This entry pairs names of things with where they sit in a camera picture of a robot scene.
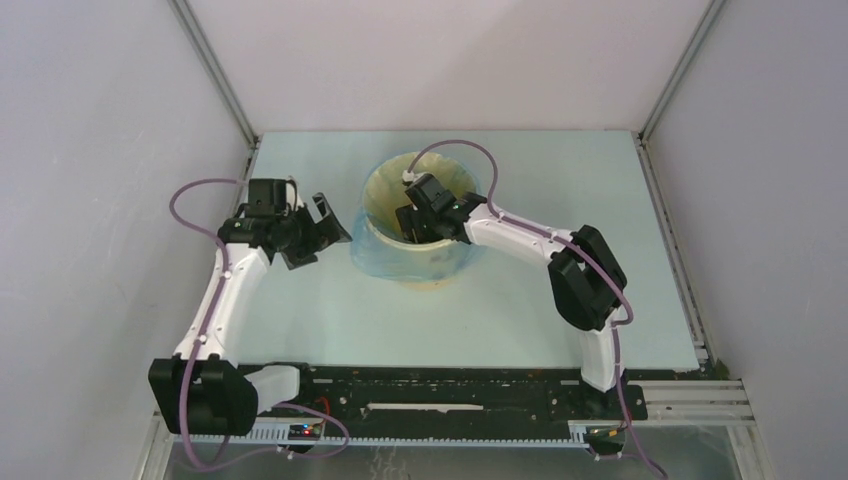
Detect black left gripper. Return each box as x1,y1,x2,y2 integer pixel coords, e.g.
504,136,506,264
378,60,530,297
276,194,350,270

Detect yellow capybara trash bin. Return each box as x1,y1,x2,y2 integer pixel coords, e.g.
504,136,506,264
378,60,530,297
360,150,480,293

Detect blue plastic trash bag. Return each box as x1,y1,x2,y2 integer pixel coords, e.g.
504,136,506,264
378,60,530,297
350,150,488,283

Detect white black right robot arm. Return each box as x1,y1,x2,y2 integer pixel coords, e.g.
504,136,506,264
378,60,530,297
396,171,633,418

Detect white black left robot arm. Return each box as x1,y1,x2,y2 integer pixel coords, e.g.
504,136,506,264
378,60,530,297
148,177,352,436

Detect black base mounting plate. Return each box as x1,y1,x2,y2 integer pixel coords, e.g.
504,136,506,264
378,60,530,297
254,362,647,441

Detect small electronics board with LEDs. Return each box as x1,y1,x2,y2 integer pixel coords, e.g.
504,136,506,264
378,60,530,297
287,423,323,441

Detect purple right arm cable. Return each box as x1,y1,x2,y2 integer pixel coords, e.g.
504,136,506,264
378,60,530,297
404,139,667,475

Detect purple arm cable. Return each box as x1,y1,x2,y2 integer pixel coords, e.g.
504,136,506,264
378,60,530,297
168,177,350,473
404,139,667,475

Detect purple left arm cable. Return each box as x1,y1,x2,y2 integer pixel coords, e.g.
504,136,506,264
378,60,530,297
168,177,350,473

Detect white cable duct rail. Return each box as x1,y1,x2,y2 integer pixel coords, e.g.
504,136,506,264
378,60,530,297
251,423,591,449

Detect aluminium frame rail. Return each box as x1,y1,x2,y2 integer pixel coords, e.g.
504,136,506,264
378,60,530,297
635,380,755,427

